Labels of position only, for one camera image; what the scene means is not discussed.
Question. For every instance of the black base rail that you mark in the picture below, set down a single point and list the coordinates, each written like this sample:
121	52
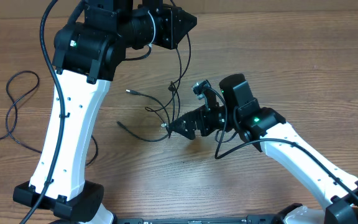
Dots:
197	220

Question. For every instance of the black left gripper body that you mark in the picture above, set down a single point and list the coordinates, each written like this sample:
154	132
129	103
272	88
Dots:
169	28

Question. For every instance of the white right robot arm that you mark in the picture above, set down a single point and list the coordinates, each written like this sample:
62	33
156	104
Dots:
234	108

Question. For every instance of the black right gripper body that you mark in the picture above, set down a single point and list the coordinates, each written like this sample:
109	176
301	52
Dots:
204	122

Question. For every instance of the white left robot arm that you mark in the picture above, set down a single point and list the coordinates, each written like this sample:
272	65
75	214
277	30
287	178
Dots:
88	49

